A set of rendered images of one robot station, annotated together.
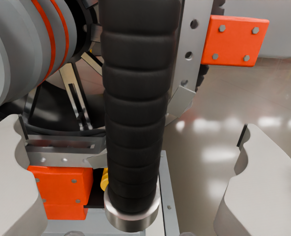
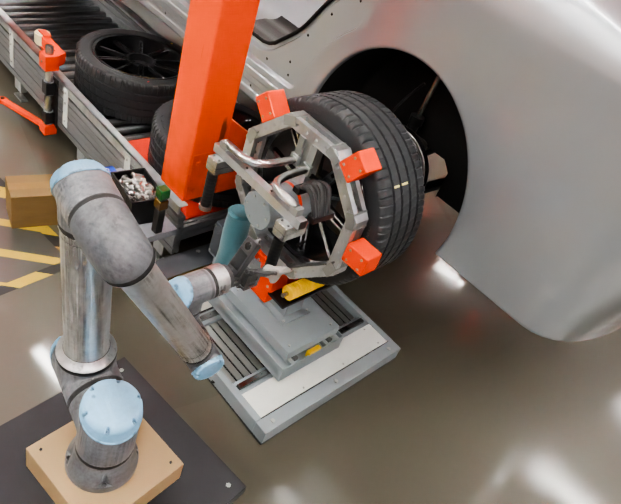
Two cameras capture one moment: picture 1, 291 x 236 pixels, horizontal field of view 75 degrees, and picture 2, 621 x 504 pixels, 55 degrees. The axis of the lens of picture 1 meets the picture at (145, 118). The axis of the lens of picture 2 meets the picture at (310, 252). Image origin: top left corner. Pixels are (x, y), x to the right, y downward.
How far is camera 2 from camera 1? 1.69 m
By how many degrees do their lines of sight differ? 31
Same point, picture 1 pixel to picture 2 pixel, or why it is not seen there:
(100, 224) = (272, 326)
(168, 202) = (341, 378)
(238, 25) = (356, 253)
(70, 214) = (259, 291)
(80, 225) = (261, 316)
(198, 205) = (369, 415)
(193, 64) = (338, 256)
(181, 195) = (364, 395)
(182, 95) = (330, 267)
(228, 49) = (351, 260)
